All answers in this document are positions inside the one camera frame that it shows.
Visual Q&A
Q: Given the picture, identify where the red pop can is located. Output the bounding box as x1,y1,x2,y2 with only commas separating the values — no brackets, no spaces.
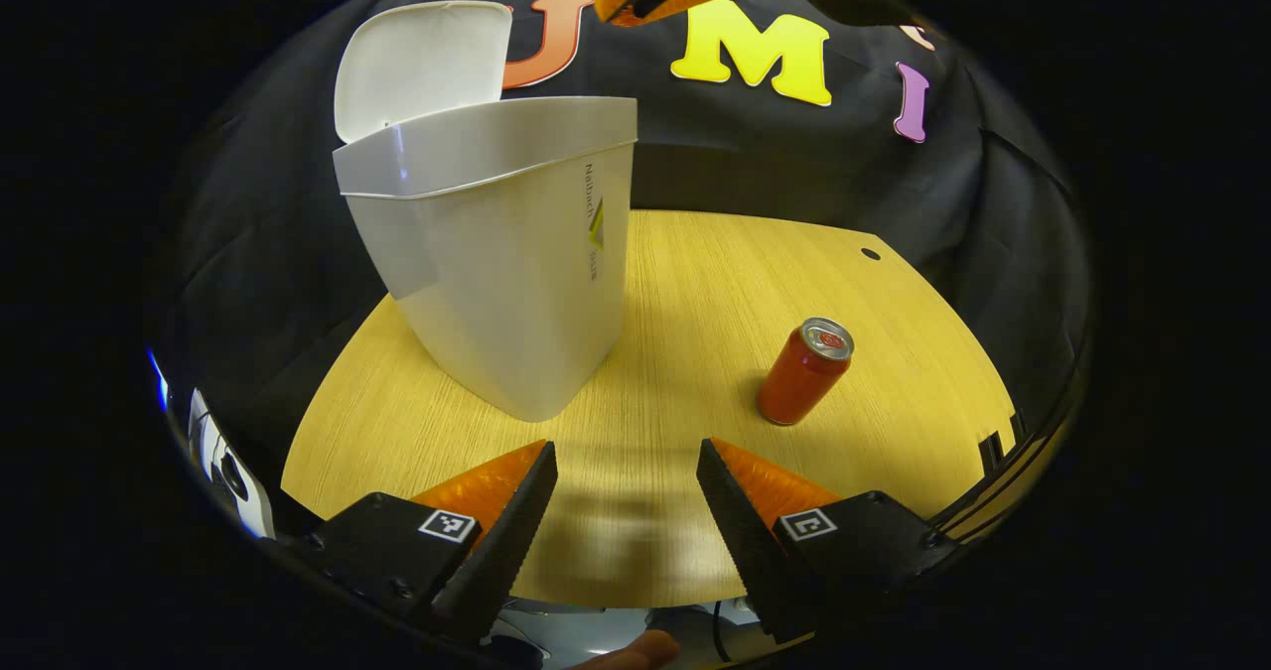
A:
757,318,855,427

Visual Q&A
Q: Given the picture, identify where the white side table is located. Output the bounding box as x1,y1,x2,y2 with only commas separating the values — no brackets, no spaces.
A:
187,387,276,539

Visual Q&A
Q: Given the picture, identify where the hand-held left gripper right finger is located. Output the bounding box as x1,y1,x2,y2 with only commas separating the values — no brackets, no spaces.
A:
695,438,959,646

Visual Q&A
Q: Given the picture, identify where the white desktop garbage bin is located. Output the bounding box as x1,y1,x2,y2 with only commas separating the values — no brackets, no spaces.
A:
333,0,638,423

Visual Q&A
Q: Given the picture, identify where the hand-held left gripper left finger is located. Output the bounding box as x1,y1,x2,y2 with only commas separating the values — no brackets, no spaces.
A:
260,440,559,646

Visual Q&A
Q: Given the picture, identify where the wooden desktop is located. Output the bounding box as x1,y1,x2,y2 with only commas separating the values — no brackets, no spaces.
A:
281,209,1068,608

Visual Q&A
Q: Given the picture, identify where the black backdrop cloth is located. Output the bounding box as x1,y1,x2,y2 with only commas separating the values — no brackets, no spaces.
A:
149,0,1093,453

